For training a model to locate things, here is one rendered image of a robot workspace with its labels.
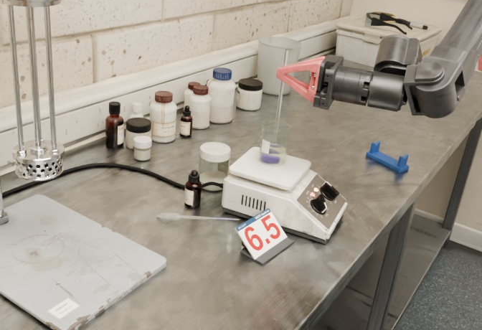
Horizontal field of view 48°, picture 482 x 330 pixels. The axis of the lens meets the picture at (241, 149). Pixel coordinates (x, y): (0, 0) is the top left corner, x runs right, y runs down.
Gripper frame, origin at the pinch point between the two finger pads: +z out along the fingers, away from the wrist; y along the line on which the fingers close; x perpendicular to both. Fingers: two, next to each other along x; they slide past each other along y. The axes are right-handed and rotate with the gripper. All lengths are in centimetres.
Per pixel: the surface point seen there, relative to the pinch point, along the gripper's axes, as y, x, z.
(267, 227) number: 10.7, 23.3, -3.1
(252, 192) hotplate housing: 6.7, 19.8, 1.1
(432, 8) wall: -147, 7, -25
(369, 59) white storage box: -113, 23, -6
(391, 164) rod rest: -29.6, 25.1, -20.9
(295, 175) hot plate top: 2.2, 17.0, -5.0
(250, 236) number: 14.6, 23.1, -1.4
